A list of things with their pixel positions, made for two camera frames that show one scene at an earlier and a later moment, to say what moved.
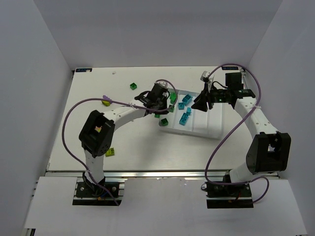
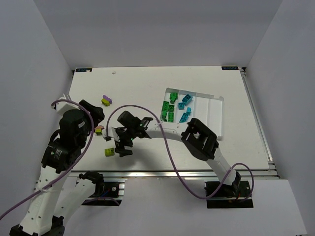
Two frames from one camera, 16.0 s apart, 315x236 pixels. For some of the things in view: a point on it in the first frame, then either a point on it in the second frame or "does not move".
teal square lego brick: [188, 110] does not move
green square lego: [133, 86] → [164, 114]
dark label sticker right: [230, 68] does not move
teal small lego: [181, 105] does not move
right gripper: [209, 99] → [122, 141]
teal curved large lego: [187, 99] does not move
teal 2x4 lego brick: [183, 119] does not move
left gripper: [160, 103] → [96, 114]
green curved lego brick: [173, 96] does not move
